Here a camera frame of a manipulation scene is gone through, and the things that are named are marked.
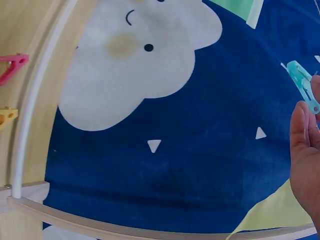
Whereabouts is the person's right hand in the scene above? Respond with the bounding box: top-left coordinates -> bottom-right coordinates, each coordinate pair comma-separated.
289,74 -> 320,236

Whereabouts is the teal plastic clothespin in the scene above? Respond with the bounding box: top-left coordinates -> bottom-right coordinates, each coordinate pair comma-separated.
280,60 -> 320,115

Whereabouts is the pink plastic clothespin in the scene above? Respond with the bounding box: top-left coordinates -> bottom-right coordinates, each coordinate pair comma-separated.
0,53 -> 30,87

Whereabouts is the yellow plastic clothespin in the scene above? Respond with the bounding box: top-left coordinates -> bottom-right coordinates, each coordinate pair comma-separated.
0,106 -> 20,132

